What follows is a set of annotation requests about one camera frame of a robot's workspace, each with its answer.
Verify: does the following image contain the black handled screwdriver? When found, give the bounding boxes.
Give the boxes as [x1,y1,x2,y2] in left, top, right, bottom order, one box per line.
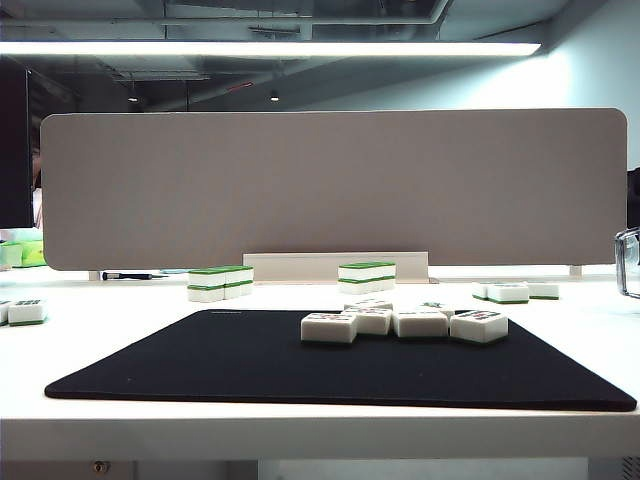
[100,270,169,281]

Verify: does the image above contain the white cable tray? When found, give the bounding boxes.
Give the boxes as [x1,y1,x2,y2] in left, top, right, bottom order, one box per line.
[242,251,431,284]

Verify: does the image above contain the four bamboo mahjong tile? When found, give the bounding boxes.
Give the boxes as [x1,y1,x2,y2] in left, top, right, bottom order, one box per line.
[343,298,395,312]

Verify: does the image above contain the green yellow packet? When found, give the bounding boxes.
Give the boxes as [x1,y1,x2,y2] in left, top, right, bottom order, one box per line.
[19,239,46,269]

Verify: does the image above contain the clear plastic container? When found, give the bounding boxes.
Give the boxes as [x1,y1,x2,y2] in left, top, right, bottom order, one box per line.
[612,226,640,301]

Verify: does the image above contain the black office chair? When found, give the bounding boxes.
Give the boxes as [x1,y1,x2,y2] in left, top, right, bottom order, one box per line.
[624,167,640,230]

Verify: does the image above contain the long ceiling light strip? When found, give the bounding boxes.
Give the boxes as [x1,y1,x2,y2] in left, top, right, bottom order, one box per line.
[0,39,543,58]

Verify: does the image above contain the grey fabric desk divider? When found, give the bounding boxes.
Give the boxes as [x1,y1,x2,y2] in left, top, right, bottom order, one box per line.
[39,107,630,273]

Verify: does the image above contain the mahjong tile one red stick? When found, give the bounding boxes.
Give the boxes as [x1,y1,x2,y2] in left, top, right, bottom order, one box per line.
[524,282,560,301]

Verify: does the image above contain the five bamboo mahjong tile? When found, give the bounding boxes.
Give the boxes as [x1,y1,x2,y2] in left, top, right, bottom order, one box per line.
[300,312,359,347]
[349,307,394,336]
[448,308,510,345]

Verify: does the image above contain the two bamboo mahjong tile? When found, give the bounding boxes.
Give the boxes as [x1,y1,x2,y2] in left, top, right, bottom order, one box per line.
[392,308,450,339]

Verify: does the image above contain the black monitor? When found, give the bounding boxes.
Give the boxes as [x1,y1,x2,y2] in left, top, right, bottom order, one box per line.
[0,55,35,230]

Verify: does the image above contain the green white packet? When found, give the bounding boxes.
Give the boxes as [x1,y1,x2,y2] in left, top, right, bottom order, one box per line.
[0,242,25,270]

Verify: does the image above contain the bird mahjong tile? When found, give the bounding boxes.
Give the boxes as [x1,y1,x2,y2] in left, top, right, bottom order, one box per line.
[418,301,457,317]

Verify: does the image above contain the black UGREEN mouse mat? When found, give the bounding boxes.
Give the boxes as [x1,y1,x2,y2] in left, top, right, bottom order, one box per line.
[43,308,639,414]

